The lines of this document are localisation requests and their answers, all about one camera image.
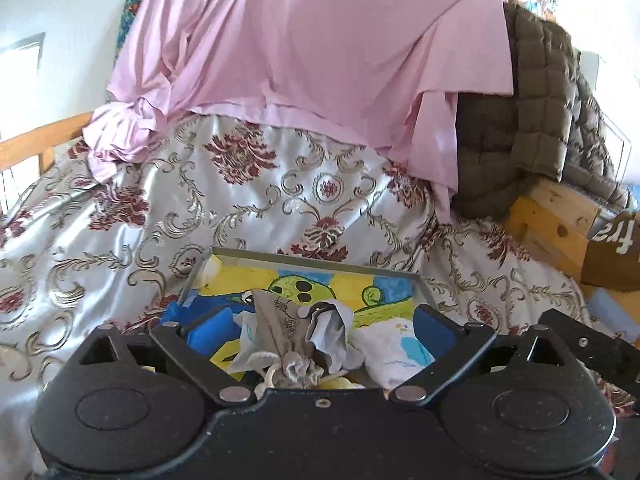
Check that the wooden bed frame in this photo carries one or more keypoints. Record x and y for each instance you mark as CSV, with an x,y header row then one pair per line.
x,y
40,142

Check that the light blue box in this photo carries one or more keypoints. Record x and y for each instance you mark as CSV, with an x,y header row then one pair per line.
x,y
615,310

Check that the pink bed sheet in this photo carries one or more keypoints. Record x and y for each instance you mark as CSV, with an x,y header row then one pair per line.
x,y
300,50

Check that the white wall box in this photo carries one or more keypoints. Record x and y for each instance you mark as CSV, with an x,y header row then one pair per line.
x,y
590,67

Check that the grey cloth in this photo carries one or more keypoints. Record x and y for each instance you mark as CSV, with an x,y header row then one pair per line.
x,y
332,340

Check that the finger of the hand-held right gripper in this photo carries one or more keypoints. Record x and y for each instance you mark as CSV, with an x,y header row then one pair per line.
x,y
600,350

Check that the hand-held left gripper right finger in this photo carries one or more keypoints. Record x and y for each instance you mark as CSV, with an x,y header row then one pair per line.
x,y
435,332

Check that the floral satin bedspread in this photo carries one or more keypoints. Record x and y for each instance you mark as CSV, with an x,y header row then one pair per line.
x,y
125,240

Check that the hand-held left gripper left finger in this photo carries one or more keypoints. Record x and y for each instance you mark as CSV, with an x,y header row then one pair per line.
x,y
210,330

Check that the olive quilted jacket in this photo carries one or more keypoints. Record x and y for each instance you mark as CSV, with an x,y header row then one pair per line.
x,y
540,110

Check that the white cartoon printed cloth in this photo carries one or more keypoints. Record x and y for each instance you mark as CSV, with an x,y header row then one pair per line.
x,y
390,360

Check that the painted tray with green creature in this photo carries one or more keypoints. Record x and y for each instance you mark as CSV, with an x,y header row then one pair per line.
x,y
300,261
385,295

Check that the window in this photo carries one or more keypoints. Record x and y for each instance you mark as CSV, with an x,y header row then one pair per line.
x,y
20,90

